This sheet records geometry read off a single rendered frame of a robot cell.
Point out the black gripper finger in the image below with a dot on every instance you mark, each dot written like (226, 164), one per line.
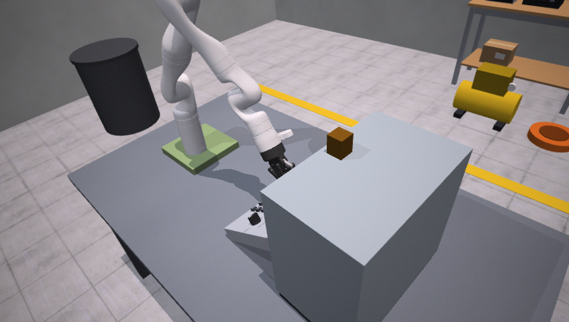
(289, 166)
(274, 171)

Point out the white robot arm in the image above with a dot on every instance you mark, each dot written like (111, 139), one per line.
(176, 55)

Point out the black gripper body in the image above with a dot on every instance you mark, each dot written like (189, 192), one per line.
(276, 153)

